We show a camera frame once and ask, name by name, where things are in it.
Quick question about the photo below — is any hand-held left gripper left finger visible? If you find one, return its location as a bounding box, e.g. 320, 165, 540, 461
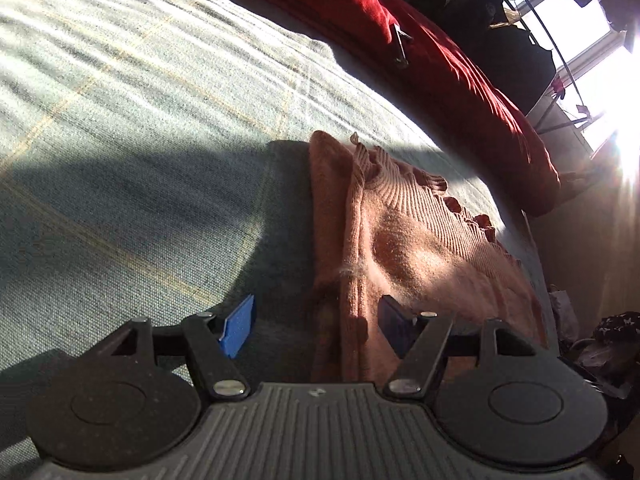
102, 294, 257, 402

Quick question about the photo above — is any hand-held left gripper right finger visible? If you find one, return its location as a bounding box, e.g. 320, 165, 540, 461
377, 295, 543, 403

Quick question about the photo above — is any pink knit sweater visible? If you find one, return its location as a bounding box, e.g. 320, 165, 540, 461
306, 130, 548, 383

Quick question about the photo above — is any navy star-print cloth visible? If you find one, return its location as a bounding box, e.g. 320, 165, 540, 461
590, 311, 640, 346

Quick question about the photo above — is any red quilt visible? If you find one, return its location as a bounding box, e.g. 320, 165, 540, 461
190, 0, 561, 218

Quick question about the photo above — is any grey metal clip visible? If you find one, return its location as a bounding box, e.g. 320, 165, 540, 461
389, 22, 415, 68

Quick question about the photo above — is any black hanging coat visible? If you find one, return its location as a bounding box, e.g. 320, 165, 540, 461
475, 20, 558, 116

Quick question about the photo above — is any white framed window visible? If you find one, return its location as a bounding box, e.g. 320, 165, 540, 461
500, 0, 640, 161

